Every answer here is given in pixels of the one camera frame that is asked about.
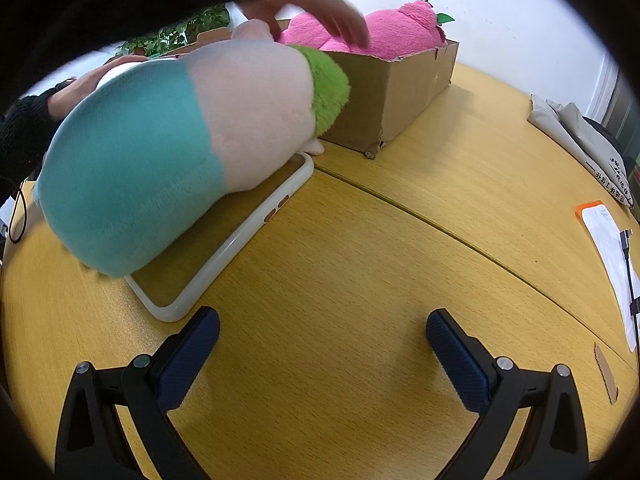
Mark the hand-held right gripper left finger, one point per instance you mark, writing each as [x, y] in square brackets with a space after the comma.
[190, 355]

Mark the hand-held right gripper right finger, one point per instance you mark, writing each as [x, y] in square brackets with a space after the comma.
[457, 355]

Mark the teal pink green plush toy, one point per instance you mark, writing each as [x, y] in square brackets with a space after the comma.
[150, 160]

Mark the cardboard box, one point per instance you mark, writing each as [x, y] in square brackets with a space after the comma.
[400, 90]

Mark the another person's forearm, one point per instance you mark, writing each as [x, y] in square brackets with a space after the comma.
[25, 125]
[150, 0]

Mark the white phone case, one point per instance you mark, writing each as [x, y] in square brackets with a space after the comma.
[200, 250]

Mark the small cardboard scrap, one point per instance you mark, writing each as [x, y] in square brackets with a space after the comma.
[606, 375]

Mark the white paper with orange edge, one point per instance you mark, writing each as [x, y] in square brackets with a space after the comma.
[605, 250]

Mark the black pen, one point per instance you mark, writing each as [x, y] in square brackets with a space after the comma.
[625, 245]

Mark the grey cloth bag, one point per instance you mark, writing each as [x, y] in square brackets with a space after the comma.
[565, 130]

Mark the green leafy plant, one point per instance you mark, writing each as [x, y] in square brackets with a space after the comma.
[170, 37]

